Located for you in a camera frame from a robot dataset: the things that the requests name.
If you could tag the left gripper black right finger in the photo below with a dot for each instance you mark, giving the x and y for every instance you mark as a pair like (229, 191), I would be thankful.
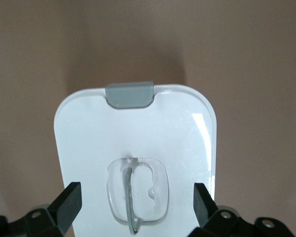
(204, 207)

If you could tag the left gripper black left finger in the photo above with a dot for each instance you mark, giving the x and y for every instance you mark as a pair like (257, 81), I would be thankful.
(66, 205)

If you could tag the white box lid grey latches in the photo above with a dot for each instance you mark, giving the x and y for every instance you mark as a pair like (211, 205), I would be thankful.
(88, 135)

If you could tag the brown table mat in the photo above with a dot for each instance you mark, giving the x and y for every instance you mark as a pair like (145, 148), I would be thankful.
(27, 74)

